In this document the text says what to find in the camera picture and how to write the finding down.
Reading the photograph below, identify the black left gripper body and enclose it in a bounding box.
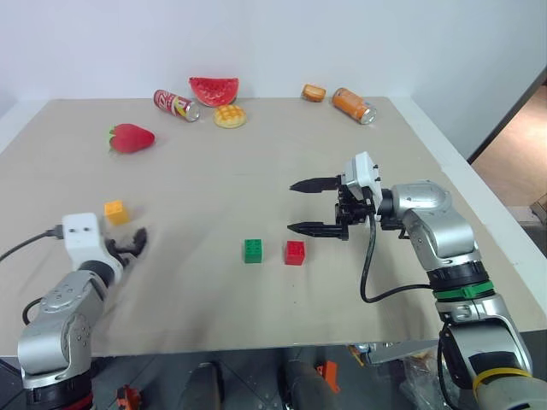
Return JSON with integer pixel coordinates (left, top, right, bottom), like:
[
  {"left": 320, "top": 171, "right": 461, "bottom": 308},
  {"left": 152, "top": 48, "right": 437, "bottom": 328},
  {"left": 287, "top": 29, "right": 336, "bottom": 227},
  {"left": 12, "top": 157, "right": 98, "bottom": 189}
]
[{"left": 105, "top": 237, "right": 134, "bottom": 268}]

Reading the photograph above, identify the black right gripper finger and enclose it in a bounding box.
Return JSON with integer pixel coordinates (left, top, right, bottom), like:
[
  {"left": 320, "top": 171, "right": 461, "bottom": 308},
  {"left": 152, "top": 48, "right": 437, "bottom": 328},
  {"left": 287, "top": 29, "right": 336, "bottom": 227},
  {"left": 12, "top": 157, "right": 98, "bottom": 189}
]
[
  {"left": 289, "top": 174, "right": 344, "bottom": 195},
  {"left": 286, "top": 220, "right": 350, "bottom": 242}
]

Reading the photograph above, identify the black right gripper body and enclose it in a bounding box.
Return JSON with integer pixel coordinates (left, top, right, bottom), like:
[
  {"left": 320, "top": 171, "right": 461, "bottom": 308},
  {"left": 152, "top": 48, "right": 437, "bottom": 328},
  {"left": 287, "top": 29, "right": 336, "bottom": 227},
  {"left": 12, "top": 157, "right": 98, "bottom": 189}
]
[{"left": 334, "top": 173, "right": 377, "bottom": 228}]

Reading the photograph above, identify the red toy cube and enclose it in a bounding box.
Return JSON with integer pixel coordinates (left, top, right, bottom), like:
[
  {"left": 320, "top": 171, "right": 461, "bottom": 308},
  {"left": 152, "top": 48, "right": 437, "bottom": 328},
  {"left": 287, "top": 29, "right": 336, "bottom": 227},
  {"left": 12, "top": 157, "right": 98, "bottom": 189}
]
[{"left": 284, "top": 240, "right": 307, "bottom": 267}]

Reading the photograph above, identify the yellow toy cube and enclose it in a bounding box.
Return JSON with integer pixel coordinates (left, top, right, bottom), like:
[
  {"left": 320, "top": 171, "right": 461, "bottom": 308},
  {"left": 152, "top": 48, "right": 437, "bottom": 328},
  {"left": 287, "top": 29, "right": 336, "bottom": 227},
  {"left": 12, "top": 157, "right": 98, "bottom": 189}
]
[{"left": 103, "top": 199, "right": 130, "bottom": 226}]

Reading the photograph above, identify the green toy cube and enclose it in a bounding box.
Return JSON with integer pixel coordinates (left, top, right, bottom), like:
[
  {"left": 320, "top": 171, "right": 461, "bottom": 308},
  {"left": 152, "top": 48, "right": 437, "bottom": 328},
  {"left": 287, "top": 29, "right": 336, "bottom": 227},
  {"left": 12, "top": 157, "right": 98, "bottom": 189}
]
[{"left": 243, "top": 237, "right": 265, "bottom": 266}]

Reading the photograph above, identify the orange soda can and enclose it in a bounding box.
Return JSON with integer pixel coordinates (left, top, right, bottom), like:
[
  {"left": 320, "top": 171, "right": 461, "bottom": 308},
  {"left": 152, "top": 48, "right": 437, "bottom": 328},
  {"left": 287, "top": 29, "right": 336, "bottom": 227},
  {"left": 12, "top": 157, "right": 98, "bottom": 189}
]
[{"left": 332, "top": 87, "right": 378, "bottom": 126}]

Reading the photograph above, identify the small brown toy bread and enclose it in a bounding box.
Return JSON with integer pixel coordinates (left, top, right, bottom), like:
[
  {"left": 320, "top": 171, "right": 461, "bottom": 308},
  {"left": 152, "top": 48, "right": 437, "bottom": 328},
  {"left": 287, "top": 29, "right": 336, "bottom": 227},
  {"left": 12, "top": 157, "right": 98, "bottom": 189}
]
[{"left": 301, "top": 83, "right": 327, "bottom": 103}]

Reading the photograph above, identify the red toy strawberry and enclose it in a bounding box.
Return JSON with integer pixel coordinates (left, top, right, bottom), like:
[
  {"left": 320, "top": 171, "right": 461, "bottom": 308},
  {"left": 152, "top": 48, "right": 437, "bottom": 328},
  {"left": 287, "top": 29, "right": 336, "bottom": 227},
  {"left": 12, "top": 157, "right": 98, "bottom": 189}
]
[{"left": 106, "top": 123, "right": 156, "bottom": 155}]

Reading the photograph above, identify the yellow toy pineapple bun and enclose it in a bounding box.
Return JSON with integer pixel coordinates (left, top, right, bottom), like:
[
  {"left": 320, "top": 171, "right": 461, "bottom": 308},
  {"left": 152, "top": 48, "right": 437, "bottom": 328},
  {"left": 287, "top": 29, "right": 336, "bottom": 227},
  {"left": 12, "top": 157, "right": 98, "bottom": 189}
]
[{"left": 213, "top": 104, "right": 249, "bottom": 129}]

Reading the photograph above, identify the red soda can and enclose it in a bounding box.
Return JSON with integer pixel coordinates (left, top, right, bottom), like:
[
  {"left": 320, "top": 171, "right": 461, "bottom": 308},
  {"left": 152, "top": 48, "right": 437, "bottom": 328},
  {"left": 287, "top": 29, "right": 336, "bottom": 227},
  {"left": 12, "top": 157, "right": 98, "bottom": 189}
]
[{"left": 153, "top": 89, "right": 202, "bottom": 123}]

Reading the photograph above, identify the toy watermelon slice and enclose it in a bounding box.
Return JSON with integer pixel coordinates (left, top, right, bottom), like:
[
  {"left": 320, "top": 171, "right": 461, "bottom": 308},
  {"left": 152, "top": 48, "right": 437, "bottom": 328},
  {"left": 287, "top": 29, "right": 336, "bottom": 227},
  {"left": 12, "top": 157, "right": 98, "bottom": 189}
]
[{"left": 188, "top": 76, "right": 241, "bottom": 108}]

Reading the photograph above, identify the orange black tool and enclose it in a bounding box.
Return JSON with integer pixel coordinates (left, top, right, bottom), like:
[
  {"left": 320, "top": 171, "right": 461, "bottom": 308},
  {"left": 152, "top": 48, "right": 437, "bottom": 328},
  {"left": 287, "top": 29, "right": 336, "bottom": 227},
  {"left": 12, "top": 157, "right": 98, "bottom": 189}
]
[
  {"left": 115, "top": 384, "right": 142, "bottom": 410},
  {"left": 315, "top": 360, "right": 344, "bottom": 392}
]

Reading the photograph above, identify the dark rounded shape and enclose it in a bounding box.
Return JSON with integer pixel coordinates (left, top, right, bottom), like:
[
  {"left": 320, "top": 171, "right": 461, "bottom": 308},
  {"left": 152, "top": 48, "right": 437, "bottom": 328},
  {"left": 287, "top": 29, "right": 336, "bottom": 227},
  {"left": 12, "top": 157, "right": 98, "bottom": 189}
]
[{"left": 279, "top": 358, "right": 338, "bottom": 410}]

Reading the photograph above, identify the clear plastic bag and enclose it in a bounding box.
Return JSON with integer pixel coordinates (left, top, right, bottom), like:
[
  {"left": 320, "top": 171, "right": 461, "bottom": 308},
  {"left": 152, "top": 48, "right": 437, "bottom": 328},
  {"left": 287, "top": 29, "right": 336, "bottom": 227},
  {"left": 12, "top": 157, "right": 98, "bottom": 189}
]
[{"left": 401, "top": 349, "right": 450, "bottom": 410}]

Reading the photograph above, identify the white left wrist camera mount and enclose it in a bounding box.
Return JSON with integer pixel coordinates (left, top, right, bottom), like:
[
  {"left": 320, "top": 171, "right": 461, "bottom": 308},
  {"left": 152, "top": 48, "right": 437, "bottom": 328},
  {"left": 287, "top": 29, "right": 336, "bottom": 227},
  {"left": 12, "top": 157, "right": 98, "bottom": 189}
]
[{"left": 62, "top": 212, "right": 120, "bottom": 274}]

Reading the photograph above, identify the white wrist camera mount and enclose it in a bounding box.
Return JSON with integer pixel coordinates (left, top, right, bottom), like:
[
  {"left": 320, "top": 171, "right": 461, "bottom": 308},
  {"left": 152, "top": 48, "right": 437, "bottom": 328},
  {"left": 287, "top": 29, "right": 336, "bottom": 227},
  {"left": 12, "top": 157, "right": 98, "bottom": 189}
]
[
  {"left": 343, "top": 151, "right": 384, "bottom": 214},
  {"left": 62, "top": 212, "right": 120, "bottom": 274}
]

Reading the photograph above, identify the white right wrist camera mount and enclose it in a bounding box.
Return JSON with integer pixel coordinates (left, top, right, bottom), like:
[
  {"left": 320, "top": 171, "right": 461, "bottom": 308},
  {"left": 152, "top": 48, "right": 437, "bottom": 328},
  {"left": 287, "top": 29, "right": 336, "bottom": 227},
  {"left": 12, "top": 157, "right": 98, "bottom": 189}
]
[{"left": 343, "top": 151, "right": 384, "bottom": 214}]

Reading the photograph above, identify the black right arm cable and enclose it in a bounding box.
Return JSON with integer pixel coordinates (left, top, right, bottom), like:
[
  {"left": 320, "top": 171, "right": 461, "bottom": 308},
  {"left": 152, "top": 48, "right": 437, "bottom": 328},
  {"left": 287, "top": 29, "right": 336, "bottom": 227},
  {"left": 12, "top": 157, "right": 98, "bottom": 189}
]
[{"left": 359, "top": 209, "right": 435, "bottom": 305}]

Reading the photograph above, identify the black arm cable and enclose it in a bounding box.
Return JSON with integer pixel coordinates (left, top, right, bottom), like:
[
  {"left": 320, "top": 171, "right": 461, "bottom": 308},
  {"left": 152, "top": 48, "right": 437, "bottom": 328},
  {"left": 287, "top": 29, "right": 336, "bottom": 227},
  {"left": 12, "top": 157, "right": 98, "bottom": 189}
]
[
  {"left": 0, "top": 225, "right": 66, "bottom": 262},
  {"left": 359, "top": 209, "right": 435, "bottom": 305}
]

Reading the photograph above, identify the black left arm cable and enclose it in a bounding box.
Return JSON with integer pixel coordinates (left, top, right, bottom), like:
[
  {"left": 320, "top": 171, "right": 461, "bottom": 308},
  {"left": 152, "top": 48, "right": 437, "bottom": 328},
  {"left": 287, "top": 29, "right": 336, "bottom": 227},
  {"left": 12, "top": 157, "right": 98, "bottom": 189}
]
[{"left": 0, "top": 225, "right": 66, "bottom": 262}]

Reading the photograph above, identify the silver metal bracket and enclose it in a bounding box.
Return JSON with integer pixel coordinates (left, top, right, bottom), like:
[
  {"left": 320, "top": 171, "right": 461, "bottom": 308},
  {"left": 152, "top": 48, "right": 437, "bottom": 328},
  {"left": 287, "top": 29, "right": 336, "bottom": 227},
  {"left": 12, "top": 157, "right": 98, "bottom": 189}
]
[{"left": 348, "top": 340, "right": 440, "bottom": 366}]

